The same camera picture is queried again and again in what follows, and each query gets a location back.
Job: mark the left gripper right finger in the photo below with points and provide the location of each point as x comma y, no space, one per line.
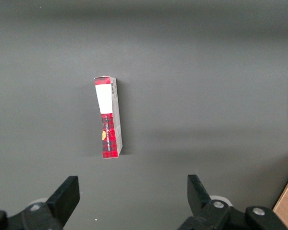
199,201

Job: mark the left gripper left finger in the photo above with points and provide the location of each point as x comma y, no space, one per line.
62,198

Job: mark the red and grey carton box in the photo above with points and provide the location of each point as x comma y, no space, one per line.
108,119

